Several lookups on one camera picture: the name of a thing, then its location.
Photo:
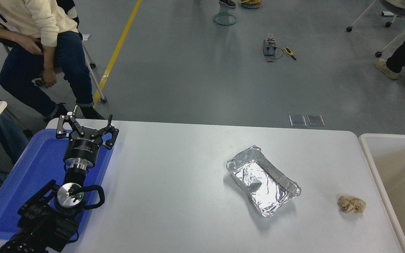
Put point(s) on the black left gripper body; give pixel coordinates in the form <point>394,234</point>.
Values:
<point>82,149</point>

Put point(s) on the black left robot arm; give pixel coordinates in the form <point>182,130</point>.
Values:
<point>40,228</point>

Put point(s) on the person's hand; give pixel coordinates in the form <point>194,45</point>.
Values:
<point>49,78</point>
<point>33,45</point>

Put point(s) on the blue plastic tray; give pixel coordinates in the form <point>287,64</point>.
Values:
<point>30,175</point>

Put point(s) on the black jacket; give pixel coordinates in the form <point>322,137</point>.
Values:
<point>69,8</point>

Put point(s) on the crinkled foil tray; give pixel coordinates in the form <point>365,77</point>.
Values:
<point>264,182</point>

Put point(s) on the small grey device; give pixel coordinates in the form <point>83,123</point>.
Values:
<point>269,49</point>

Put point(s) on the clear floor plate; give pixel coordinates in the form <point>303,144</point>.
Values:
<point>297,121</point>
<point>315,120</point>

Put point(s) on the crumpled tan paper ball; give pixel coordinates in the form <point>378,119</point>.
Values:
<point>352,204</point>

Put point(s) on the large pale bin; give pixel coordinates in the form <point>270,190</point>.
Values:
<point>403,175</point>

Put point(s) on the white base wheeled chair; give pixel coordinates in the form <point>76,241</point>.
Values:
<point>399,10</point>

